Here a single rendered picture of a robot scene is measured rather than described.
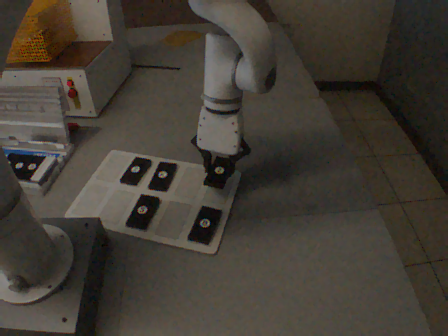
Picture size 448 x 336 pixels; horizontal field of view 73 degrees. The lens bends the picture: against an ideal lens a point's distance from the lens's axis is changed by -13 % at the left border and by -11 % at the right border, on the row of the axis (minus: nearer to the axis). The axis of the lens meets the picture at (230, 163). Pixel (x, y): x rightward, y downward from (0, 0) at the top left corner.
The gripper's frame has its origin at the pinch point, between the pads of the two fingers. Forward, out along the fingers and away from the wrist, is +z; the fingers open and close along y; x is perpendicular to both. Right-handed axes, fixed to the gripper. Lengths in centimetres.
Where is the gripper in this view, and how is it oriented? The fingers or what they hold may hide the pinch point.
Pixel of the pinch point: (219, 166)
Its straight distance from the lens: 82.7
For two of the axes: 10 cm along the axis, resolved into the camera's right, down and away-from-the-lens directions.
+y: 9.5, 2.0, -2.2
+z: -0.6, 8.6, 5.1
